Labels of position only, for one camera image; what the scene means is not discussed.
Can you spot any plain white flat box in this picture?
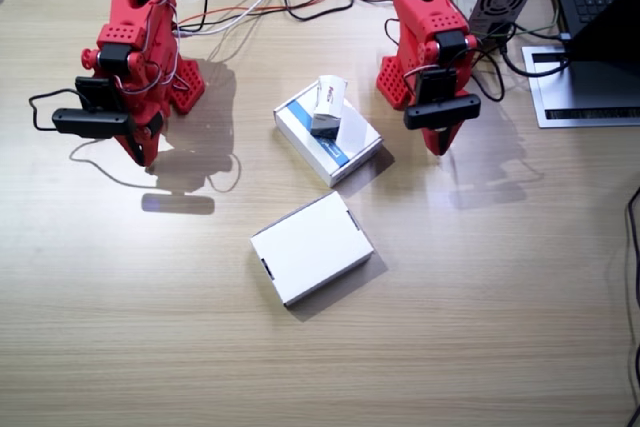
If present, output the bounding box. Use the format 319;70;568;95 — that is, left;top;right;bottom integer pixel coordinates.
249;190;375;307

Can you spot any black webcam cable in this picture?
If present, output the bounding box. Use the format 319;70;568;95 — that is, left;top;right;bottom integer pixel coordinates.
467;44;507;103
28;89;81;132

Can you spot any black power cord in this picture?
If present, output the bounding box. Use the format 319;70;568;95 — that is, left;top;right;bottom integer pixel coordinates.
497;24;571;78

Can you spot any small white box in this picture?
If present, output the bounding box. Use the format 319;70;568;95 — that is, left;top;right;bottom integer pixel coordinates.
309;74;350;140

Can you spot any green wire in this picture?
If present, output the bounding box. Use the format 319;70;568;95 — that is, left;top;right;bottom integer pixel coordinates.
469;11;559;43

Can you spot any white box with blue stripe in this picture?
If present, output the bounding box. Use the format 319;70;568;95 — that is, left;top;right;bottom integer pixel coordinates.
273;79;383;188

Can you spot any thin black cable loop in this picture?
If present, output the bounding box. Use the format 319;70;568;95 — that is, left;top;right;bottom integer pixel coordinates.
383;18;404;46

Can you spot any black webcam on gripper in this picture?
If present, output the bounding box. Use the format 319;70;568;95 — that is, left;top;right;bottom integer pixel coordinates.
52;75;132;140
403;68;482;131

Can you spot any black cable at table edge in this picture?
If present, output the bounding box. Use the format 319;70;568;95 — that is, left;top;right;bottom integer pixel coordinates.
623;186;640;427

